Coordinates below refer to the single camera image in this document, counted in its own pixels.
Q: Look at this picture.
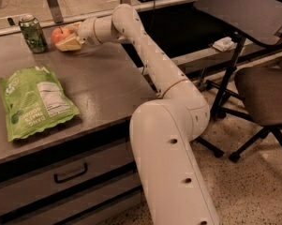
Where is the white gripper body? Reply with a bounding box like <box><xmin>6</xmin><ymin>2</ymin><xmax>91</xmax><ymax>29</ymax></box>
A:
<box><xmin>78</xmin><ymin>18</ymin><xmax>101</xmax><ymax>46</ymax></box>

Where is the red apple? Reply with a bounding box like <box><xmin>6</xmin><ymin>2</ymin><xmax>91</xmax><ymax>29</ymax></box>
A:
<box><xmin>51</xmin><ymin>27</ymin><xmax>72</xmax><ymax>45</ymax></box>

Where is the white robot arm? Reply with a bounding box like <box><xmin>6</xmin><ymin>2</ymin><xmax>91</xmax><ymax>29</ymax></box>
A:
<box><xmin>66</xmin><ymin>4</ymin><xmax>220</xmax><ymax>225</ymax></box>

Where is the green soda can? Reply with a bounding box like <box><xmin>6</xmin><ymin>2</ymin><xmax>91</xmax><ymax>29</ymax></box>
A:
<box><xmin>19</xmin><ymin>14</ymin><xmax>48</xmax><ymax>53</ymax></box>

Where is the green snack bag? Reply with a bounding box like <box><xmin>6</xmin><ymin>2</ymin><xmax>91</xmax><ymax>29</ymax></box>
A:
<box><xmin>0</xmin><ymin>64</ymin><xmax>80</xmax><ymax>142</ymax></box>

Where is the grey drawer cabinet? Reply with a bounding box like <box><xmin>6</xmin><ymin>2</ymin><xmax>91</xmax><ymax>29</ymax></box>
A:
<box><xmin>0</xmin><ymin>33</ymin><xmax>155</xmax><ymax>225</ymax></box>

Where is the small white box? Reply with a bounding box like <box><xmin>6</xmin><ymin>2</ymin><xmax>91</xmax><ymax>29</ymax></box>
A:
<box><xmin>213</xmin><ymin>37</ymin><xmax>236</xmax><ymax>52</ymax></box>

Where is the black laptop stand table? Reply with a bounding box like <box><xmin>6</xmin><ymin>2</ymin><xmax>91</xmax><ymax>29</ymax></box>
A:
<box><xmin>192</xmin><ymin>0</ymin><xmax>282</xmax><ymax>159</ymax></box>

